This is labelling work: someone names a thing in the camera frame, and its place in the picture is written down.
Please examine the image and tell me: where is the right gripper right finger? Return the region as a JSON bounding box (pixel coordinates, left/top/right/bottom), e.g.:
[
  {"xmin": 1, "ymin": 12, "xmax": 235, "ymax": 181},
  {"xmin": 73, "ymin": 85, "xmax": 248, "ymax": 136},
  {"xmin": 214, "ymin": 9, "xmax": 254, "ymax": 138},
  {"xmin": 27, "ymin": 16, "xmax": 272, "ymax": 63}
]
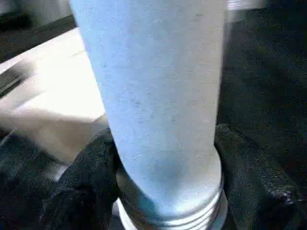
[{"xmin": 214, "ymin": 123, "xmax": 307, "ymax": 230}]

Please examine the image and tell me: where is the black table mat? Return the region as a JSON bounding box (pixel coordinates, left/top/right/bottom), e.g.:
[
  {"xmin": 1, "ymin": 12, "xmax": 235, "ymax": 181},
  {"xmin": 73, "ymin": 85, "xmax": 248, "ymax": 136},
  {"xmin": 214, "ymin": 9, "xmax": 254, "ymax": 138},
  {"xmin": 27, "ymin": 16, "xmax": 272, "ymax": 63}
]
[{"xmin": 0, "ymin": 0, "xmax": 307, "ymax": 230}]

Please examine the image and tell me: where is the white plastic table top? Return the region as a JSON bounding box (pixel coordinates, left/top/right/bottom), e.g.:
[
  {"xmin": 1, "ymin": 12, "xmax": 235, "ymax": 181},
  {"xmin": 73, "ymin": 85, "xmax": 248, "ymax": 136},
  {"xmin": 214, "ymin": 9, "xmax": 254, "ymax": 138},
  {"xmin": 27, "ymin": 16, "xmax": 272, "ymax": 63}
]
[{"xmin": 0, "ymin": 27, "xmax": 113, "ymax": 183}]

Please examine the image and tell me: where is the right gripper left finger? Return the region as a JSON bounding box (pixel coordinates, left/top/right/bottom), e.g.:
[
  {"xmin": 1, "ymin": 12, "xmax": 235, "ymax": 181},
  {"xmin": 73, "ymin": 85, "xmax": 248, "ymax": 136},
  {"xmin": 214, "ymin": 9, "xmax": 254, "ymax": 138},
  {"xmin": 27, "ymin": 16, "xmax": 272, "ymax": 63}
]
[{"xmin": 45, "ymin": 128, "xmax": 125, "ymax": 230}]

